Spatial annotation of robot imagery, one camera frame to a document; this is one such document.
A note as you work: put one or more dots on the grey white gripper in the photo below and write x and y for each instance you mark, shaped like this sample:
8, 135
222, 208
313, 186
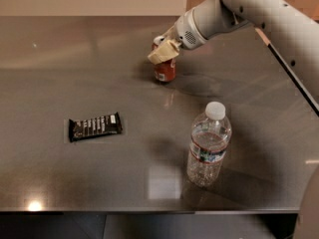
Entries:
186, 33

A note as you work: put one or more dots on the red coke can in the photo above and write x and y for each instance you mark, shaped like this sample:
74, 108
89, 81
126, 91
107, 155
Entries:
165, 72

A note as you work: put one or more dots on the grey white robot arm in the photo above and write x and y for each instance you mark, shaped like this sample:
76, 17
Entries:
293, 36

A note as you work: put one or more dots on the clear plastic water bottle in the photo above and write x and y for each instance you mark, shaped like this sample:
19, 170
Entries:
210, 135

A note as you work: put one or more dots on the black snack bar wrapper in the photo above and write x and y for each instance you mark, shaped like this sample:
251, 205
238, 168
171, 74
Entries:
95, 127

